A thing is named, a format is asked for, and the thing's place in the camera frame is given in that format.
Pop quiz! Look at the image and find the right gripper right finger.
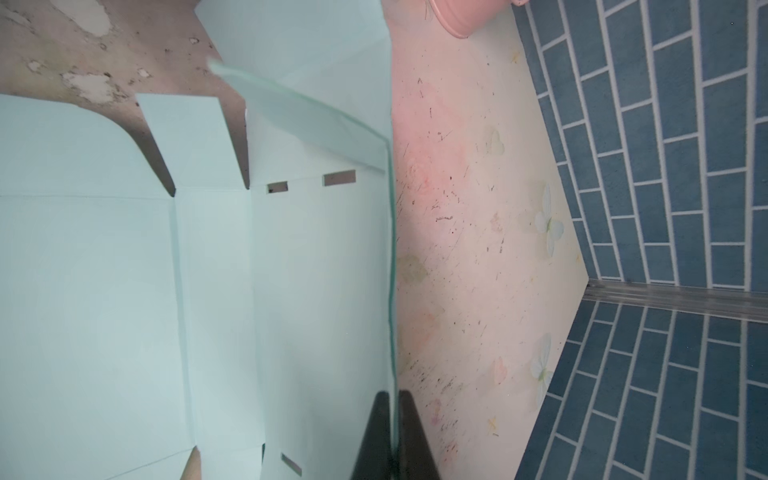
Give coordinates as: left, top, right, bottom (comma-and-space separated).
398, 390, 440, 480

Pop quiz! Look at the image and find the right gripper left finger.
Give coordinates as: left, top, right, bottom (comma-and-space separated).
350, 391, 392, 480

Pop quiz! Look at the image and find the light blue paper box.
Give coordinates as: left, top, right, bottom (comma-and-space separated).
1, 1, 398, 479

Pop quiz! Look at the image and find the pink metal pencil cup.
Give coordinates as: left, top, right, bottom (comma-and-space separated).
429, 0, 528, 39

